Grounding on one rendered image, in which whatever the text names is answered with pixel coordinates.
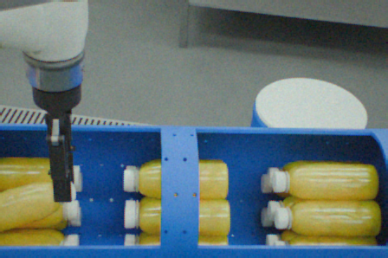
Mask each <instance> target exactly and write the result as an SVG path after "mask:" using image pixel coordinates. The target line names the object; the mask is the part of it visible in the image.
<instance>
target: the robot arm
mask: <svg viewBox="0 0 388 258"><path fill-rule="evenodd" d="M87 31H88V7H87V0H0V48H6V49H18V50H22V52H23V59H24V66H25V73H26V78H27V81H28V83H30V85H31V86H32V92H33V101H34V102H35V104H36V106H38V107H40V108H41V109H42V110H43V111H46V112H47V113H46V114H45V123H46V126H47V132H48V134H47V136H46V141H47V144H48V159H49V166H50V170H48V174H49V175H50V176H51V179H52V183H53V192H54V200H55V203H71V202H72V191H71V182H72V183H74V156H73V153H72V152H75V151H76V146H75V145H71V142H72V140H73V137H72V128H71V122H72V117H71V115H72V111H73V108H74V107H76V106H77V105H79V104H80V102H81V99H82V91H81V83H82V81H84V79H83V77H84V72H86V70H84V66H85V54H86V50H85V36H86V34H87Z"/></svg>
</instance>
